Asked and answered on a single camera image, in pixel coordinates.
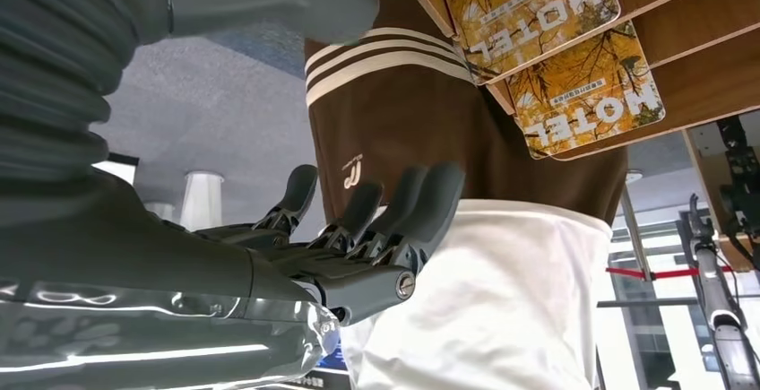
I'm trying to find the person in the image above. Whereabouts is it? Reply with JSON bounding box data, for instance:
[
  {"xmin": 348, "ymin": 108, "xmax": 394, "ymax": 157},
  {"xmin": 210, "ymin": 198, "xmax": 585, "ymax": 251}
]
[{"xmin": 304, "ymin": 0, "xmax": 631, "ymax": 390}]

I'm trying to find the yellow hotel key card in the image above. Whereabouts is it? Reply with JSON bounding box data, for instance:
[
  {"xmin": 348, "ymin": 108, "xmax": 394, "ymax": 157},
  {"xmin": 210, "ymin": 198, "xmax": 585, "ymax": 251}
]
[
  {"xmin": 505, "ymin": 21, "xmax": 667, "ymax": 161},
  {"xmin": 440, "ymin": 0, "xmax": 623, "ymax": 87}
]

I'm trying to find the brown cardboard card holder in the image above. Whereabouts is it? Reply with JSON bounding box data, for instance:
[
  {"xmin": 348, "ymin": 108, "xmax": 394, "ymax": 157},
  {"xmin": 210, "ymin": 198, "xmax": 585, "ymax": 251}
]
[{"xmin": 388, "ymin": 0, "xmax": 760, "ymax": 163}]

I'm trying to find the white round column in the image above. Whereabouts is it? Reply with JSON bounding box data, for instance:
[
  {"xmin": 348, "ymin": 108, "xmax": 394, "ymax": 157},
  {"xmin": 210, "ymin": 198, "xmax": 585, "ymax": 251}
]
[
  {"xmin": 179, "ymin": 170, "xmax": 225, "ymax": 234},
  {"xmin": 142, "ymin": 200, "xmax": 177, "ymax": 223}
]

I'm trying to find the red barrier tape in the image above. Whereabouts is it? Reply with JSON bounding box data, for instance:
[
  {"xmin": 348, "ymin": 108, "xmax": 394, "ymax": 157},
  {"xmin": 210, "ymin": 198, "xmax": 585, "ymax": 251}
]
[{"xmin": 605, "ymin": 264, "xmax": 738, "ymax": 282}]

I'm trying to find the black mechanical device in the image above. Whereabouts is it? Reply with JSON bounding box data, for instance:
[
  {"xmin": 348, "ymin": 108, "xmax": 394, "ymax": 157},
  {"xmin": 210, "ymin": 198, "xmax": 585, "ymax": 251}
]
[{"xmin": 715, "ymin": 115, "xmax": 760, "ymax": 240}]

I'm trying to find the metal barrier post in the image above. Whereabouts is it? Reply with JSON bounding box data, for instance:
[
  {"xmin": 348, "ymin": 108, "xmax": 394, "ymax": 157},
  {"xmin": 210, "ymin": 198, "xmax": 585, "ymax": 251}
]
[{"xmin": 617, "ymin": 185, "xmax": 655, "ymax": 282}]

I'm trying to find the silver robot limb with cables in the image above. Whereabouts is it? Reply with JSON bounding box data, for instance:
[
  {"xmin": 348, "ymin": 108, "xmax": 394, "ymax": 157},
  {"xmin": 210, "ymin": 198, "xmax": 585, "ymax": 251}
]
[{"xmin": 677, "ymin": 194, "xmax": 760, "ymax": 390}]

